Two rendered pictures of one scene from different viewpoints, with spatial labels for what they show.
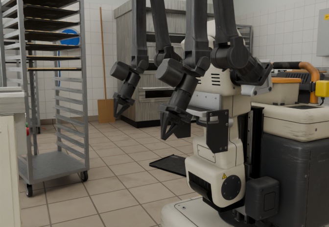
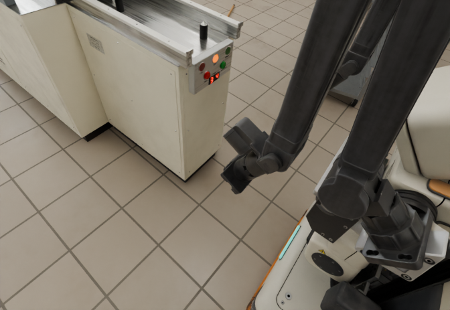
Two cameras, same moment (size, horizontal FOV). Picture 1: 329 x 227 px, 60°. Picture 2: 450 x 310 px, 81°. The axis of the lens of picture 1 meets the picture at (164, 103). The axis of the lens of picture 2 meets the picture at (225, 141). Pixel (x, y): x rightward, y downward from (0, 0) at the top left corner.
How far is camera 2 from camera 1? 0.80 m
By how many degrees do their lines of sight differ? 65
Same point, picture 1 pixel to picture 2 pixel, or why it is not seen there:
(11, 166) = (177, 99)
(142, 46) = (365, 41)
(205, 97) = not seen: hidden behind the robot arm
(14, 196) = (179, 116)
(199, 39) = (278, 132)
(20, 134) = (191, 80)
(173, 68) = (236, 138)
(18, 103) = (183, 59)
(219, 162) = not seen: hidden behind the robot
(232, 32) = (359, 161)
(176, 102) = (236, 167)
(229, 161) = (336, 250)
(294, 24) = not seen: outside the picture
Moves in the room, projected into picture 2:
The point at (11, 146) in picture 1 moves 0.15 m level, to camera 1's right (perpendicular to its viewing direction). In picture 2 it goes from (177, 87) to (190, 113)
